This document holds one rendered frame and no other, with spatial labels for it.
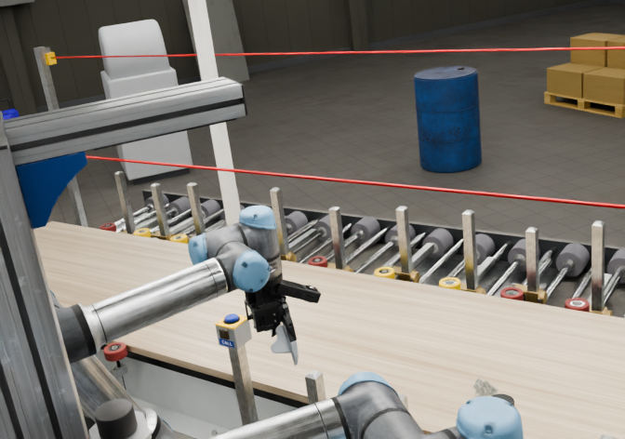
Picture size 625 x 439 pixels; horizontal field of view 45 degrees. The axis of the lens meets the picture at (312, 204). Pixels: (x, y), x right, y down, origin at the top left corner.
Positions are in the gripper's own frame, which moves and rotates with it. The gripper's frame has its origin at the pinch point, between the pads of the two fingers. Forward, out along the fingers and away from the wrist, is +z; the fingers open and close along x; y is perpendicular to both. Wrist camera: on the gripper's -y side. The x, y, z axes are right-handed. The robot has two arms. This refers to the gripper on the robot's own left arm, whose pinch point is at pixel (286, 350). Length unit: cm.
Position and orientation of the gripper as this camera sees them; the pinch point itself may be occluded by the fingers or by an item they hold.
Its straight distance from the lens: 179.1
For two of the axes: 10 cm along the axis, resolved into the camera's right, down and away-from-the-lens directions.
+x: 3.9, 2.7, -8.8
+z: 1.2, 9.3, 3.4
